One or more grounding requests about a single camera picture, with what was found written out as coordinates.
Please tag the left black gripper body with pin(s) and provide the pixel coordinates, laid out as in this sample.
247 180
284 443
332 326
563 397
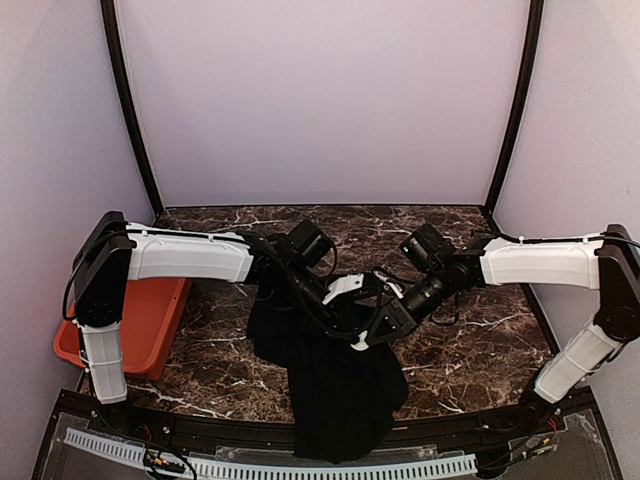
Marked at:
333 312

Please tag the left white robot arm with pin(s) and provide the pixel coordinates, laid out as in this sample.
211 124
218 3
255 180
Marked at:
118 252

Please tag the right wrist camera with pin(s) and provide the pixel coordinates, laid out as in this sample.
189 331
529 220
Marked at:
391 285

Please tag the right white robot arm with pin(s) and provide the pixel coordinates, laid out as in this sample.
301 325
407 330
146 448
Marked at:
607 262

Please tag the right black frame post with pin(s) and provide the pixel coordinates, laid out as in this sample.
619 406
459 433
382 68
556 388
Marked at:
521 90

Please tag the white slotted cable duct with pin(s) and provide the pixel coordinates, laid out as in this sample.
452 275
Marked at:
265 465

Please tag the orange plastic bin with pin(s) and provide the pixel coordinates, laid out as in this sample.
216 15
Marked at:
152 312

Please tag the black t-shirt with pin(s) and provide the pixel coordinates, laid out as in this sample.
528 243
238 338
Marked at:
343 401

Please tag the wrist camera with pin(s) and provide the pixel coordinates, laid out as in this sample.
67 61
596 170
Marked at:
343 284
391 285

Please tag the black frame post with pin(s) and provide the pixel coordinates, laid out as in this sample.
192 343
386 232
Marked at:
521 90
128 109

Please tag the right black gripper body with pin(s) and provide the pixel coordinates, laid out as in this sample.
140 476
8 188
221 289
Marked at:
403 315

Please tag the left black frame post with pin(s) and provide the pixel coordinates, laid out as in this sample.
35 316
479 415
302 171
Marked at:
128 109

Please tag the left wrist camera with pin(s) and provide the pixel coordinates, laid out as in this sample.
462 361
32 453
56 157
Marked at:
343 284

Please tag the black front rail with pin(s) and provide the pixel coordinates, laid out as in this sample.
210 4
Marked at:
485 431

